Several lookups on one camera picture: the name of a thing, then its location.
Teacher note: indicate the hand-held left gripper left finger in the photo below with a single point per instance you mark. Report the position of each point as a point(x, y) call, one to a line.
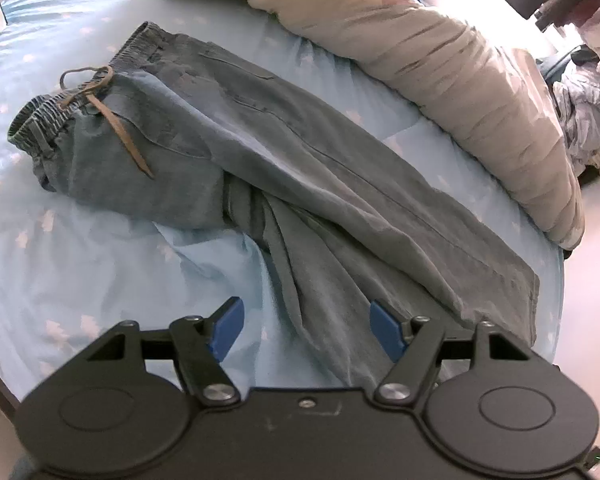
point(226, 327)

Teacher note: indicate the beige quilted blanket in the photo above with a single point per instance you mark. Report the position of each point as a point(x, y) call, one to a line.
point(445, 75)

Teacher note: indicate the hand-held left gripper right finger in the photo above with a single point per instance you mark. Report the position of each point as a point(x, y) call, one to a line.
point(386, 330)

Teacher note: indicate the bed with light blue sheet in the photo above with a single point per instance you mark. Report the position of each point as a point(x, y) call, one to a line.
point(100, 270)

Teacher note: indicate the pile of mixed clothes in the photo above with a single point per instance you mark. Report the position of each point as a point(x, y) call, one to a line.
point(587, 95)

